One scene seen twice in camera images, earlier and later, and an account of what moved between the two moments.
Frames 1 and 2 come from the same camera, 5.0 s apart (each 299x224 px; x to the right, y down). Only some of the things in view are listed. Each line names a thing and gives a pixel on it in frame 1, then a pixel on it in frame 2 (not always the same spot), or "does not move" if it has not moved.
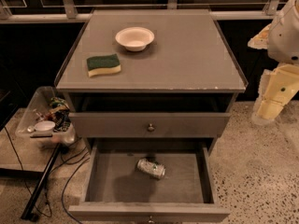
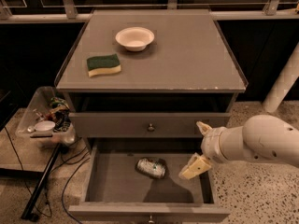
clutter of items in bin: x=58 y=114 does not move
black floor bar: x=32 y=203 does not move
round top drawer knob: x=150 y=128 does not move
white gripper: x=285 y=37 to x=210 y=144
